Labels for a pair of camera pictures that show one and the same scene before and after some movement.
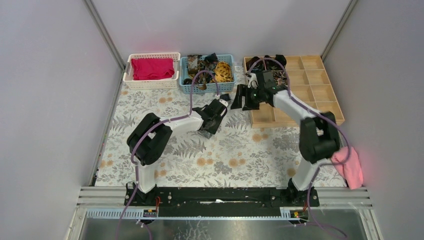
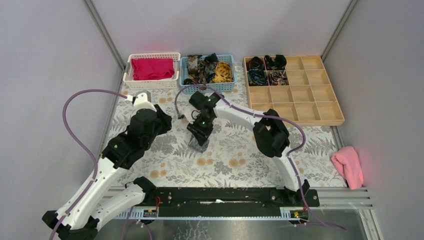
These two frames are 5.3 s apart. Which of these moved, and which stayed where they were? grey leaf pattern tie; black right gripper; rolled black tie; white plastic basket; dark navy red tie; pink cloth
Moved: grey leaf pattern tie; black right gripper
Stayed: pink cloth; rolled black tie; white plastic basket; dark navy red tie
